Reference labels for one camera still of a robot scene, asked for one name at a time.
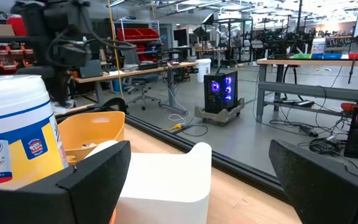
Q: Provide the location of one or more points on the grey office chair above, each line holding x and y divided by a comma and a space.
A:
141, 81

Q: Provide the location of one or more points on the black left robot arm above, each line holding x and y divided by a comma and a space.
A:
42, 18

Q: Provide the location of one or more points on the grey wheeled dolly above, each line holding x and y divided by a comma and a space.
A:
219, 117

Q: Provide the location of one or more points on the long wooden desk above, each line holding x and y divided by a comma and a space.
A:
135, 71

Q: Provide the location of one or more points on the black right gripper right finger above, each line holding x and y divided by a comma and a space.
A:
328, 193

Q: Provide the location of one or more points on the green parts bin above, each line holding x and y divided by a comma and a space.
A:
301, 56

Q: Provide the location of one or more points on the computer tower blue lights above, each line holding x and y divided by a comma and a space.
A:
221, 93

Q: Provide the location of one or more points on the black floor power strip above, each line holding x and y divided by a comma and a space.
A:
308, 130

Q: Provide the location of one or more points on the red container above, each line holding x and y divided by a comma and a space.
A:
17, 25

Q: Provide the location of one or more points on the white plastic bin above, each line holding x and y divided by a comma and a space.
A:
166, 186

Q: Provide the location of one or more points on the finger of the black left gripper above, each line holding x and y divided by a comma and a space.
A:
66, 88
56, 88

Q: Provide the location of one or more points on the red bowl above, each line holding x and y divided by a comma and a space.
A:
348, 107

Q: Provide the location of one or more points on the white plastic bucket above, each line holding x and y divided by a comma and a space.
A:
203, 70

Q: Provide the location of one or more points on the blue parts bin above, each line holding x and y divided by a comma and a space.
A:
331, 56

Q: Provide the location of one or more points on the yellow plastic bin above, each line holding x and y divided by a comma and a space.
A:
89, 127

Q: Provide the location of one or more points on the red storage bin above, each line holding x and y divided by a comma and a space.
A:
129, 34
149, 33

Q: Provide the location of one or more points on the wooden top grey workbench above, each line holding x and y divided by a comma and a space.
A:
315, 90

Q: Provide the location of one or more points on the cardboard box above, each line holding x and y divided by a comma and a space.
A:
2, 30

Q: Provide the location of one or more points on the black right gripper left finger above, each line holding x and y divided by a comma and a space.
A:
82, 193

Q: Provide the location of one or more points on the small wipes canister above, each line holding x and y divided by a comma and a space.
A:
319, 45

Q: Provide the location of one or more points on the Lysol wipes canister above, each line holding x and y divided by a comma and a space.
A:
17, 130

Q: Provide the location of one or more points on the black robot cell frame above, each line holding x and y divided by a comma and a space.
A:
233, 37

